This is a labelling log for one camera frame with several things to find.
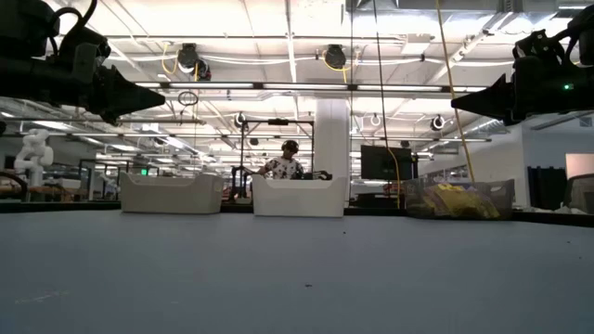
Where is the yellow cord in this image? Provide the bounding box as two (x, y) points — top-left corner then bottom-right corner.
(385, 146), (403, 210)

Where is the black curtain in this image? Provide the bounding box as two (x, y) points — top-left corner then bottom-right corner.
(527, 165), (568, 210)

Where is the dark mesh chair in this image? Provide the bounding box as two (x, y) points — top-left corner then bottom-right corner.
(562, 173), (594, 214)

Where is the yellow hanging cable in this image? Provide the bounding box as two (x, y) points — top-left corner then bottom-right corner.
(434, 0), (477, 183)

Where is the grey plastic bin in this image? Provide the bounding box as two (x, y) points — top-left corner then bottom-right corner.
(119, 171), (225, 215)

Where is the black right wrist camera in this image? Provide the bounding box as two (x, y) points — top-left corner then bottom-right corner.
(512, 28), (576, 61)

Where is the white column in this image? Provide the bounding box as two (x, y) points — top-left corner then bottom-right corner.
(314, 97), (352, 191)

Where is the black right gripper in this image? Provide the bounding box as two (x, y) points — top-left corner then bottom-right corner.
(451, 55), (594, 127)

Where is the white plastic bin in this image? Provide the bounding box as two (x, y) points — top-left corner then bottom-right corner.
(252, 174), (350, 218)

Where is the dark clear plastic bin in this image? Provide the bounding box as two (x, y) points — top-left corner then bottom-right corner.
(403, 178), (516, 220)

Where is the black screen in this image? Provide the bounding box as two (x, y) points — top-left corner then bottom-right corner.
(360, 144), (415, 181)

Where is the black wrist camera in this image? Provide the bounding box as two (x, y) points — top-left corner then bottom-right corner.
(59, 27), (112, 84)
(512, 28), (576, 61)

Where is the black metal frame rig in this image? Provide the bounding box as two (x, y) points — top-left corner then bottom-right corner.
(239, 118), (316, 186)

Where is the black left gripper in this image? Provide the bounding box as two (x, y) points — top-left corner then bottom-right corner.
(27, 58), (167, 126)

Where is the person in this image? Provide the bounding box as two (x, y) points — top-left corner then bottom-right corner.
(255, 138), (307, 181)

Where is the pale pink board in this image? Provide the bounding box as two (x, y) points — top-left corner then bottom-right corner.
(564, 152), (594, 180)

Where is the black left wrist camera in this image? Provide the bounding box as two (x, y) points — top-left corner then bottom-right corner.
(59, 27), (112, 84)

